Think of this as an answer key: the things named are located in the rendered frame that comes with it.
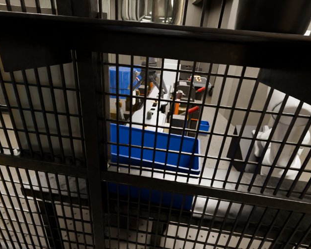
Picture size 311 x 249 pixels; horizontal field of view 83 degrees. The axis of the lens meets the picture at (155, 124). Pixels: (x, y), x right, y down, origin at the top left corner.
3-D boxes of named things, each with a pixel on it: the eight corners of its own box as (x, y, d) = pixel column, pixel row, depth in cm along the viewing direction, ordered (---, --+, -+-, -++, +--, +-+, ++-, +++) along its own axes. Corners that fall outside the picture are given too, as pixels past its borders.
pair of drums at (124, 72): (149, 103, 462) (152, 65, 423) (139, 121, 346) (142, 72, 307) (120, 99, 468) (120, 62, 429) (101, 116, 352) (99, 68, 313)
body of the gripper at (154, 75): (159, 62, 85) (157, 81, 89) (141, 60, 86) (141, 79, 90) (157, 63, 78) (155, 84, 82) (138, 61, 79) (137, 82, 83)
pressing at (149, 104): (153, 84, 204) (153, 82, 204) (172, 86, 202) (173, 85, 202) (110, 144, 79) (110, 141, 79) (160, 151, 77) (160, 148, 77)
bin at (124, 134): (109, 154, 65) (108, 122, 59) (192, 171, 60) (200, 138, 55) (84, 186, 50) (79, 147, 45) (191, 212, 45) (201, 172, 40)
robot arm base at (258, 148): (275, 129, 122) (282, 126, 117) (281, 160, 113) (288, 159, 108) (251, 125, 121) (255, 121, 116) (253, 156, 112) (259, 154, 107)
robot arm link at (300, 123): (297, 163, 99) (293, 201, 90) (264, 156, 109) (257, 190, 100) (346, 40, 44) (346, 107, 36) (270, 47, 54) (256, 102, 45)
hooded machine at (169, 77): (178, 95, 558) (184, 49, 501) (158, 93, 553) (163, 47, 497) (174, 89, 626) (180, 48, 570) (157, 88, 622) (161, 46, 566)
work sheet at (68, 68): (22, 154, 43) (-20, 3, 30) (111, 167, 41) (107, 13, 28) (15, 158, 41) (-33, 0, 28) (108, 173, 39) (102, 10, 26)
